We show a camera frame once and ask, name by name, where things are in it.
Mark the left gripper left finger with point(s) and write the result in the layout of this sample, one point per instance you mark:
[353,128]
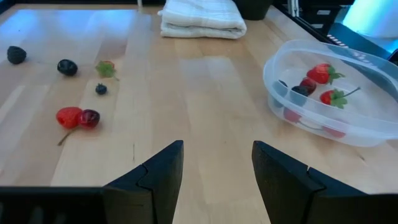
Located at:
[149,193]

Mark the folded white checked towel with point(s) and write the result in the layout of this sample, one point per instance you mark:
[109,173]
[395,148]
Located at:
[202,18]

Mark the red strawberry with green leaves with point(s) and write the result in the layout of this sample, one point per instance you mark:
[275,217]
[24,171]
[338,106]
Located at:
[106,68]
[321,74]

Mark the white round pillar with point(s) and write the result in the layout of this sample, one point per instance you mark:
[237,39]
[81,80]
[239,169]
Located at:
[373,15]

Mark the red strawberry with long stem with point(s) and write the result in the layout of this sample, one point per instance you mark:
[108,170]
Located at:
[332,98]

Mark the black table edge rail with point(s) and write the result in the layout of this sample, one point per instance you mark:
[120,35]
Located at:
[357,40]

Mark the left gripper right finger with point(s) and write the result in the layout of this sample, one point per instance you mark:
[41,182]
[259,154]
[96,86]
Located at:
[295,193]

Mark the clear plastic tupperware container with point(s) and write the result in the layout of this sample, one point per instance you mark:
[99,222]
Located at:
[367,121]

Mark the small blueberry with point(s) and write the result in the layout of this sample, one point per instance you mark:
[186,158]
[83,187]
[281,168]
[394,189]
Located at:
[101,89]

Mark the black plant pot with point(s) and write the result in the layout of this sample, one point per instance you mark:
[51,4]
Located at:
[253,9]

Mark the bumpy blackberry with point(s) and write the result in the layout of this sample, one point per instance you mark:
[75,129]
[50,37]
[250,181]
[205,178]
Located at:
[16,55]

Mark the black metal table frame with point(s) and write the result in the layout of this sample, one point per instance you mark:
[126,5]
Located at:
[6,4]

